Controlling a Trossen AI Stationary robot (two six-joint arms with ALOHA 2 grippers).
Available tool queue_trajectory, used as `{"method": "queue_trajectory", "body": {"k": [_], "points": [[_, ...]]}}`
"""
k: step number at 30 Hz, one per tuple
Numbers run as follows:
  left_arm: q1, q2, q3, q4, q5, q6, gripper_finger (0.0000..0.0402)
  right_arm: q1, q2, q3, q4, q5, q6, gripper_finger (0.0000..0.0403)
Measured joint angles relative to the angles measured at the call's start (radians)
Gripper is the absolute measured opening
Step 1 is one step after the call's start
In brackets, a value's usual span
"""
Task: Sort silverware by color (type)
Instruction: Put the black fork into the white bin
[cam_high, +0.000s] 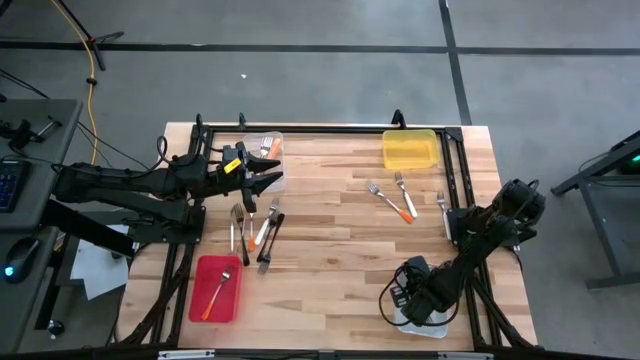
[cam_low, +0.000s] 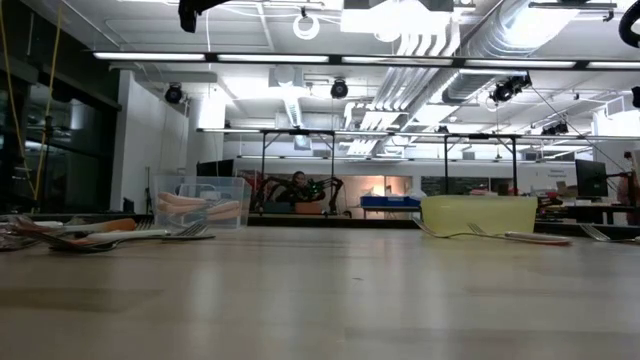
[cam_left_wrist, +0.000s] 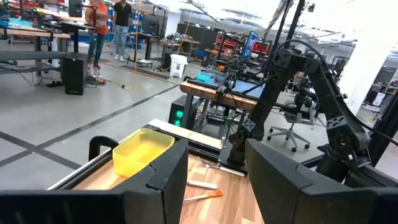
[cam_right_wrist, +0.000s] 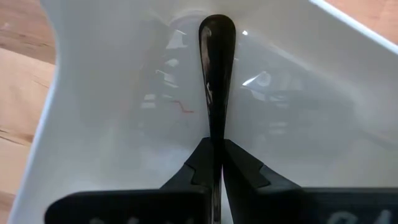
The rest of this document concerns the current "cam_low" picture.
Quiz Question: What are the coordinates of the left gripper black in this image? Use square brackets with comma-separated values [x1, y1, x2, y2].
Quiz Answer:
[178, 0, 236, 34]

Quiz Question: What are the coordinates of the black ceiling spotlight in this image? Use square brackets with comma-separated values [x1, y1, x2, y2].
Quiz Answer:
[488, 73, 533, 105]
[329, 77, 350, 101]
[163, 83, 184, 105]

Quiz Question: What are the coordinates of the black overhead light bar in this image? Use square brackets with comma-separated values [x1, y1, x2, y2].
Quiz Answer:
[92, 49, 640, 71]

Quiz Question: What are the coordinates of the black computer monitor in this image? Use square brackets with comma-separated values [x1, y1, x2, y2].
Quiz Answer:
[196, 158, 236, 180]
[574, 158, 610, 200]

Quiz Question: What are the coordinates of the thin black stand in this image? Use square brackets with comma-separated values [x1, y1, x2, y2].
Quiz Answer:
[143, 166, 154, 216]

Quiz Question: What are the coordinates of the clear plastic bin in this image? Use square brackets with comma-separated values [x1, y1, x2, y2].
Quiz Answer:
[151, 174, 253, 231]

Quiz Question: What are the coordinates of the black tripod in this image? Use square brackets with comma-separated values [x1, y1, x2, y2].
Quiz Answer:
[42, 113, 55, 214]

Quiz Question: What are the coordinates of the person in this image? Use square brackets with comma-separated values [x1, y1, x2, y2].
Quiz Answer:
[288, 170, 309, 202]
[617, 149, 640, 226]

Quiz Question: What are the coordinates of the teal box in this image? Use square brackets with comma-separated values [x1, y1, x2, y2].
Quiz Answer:
[262, 200, 295, 215]

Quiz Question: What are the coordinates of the blue storage bin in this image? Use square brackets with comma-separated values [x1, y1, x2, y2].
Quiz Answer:
[359, 195, 426, 209]

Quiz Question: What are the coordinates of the yellow plastic bin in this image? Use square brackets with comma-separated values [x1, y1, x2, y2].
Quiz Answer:
[420, 194, 540, 236]

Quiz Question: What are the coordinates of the black ceiling light cluster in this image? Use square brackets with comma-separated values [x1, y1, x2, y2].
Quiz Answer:
[541, 121, 570, 137]

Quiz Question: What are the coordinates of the black background desk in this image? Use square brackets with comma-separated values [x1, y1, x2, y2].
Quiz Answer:
[547, 199, 621, 226]

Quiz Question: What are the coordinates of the white cable coil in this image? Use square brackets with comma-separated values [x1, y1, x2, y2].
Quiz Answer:
[292, 12, 322, 42]

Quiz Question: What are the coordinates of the yellow cable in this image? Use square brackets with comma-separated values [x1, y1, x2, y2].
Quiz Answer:
[0, 0, 65, 214]

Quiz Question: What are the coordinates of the black background station frame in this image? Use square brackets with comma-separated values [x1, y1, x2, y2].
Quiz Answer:
[259, 128, 337, 215]
[443, 132, 521, 197]

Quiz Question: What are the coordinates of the silver ventilation duct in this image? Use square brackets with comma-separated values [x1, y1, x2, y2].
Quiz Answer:
[442, 0, 591, 104]

